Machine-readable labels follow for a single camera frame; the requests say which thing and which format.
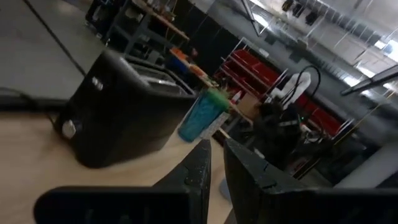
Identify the blue cup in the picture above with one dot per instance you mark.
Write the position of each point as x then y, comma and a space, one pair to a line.
224, 189

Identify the white machine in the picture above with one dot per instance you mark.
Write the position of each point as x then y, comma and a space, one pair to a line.
298, 85

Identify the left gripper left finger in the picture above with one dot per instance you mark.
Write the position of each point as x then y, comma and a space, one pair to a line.
186, 193

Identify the cardboard box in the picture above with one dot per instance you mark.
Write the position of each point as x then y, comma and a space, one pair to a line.
248, 105

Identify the red bin storage shelf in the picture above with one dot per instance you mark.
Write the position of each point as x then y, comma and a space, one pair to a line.
261, 70

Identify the black table frame rail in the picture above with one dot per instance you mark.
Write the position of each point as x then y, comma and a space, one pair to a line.
31, 105

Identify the black toaster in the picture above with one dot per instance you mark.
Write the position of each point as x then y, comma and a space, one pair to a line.
124, 124

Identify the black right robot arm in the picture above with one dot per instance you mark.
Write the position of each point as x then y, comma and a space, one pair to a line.
276, 130

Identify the black overhead frame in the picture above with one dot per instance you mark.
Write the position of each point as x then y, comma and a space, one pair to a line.
373, 81

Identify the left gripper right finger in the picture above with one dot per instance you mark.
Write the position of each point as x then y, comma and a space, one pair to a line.
264, 199

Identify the wooden workbench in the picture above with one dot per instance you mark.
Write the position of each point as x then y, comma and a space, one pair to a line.
161, 21

